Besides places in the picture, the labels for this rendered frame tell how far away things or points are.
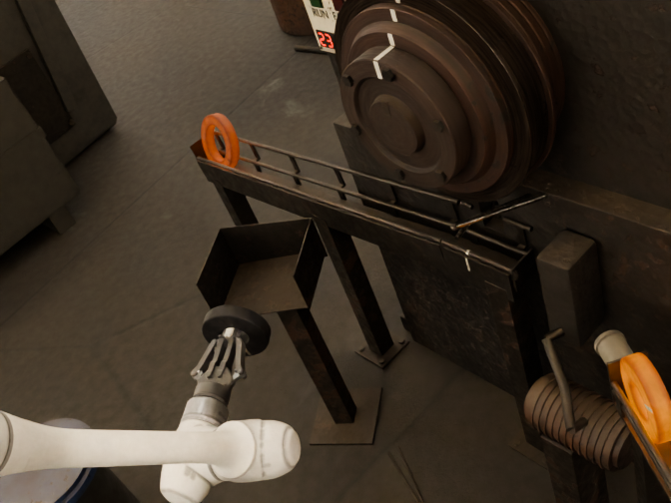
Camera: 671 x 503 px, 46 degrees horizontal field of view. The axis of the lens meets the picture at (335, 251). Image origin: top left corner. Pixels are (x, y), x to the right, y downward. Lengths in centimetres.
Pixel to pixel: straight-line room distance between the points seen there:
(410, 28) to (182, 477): 92
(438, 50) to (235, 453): 78
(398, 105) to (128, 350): 189
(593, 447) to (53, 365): 216
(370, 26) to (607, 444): 91
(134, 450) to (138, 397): 149
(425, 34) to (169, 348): 187
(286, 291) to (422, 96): 81
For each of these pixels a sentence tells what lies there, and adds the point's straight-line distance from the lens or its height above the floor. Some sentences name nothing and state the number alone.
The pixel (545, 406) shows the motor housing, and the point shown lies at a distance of 169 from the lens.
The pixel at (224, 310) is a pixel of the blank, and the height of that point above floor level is 78.
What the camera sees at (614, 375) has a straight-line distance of 151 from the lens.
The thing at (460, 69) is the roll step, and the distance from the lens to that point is 134.
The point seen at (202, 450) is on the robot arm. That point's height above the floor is 87.
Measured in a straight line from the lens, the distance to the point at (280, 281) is 202.
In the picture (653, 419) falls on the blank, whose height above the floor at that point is 73.
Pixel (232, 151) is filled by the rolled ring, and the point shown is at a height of 66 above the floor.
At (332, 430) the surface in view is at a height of 1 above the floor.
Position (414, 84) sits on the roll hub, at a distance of 134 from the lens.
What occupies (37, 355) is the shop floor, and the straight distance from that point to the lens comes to 330.
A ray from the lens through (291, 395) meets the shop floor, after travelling 257.
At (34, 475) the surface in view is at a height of 43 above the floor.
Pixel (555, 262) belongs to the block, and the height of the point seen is 80.
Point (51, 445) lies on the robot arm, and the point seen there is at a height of 104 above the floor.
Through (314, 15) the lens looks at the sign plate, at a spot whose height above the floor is 115.
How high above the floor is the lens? 190
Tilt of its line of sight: 40 degrees down
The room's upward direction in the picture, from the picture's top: 23 degrees counter-clockwise
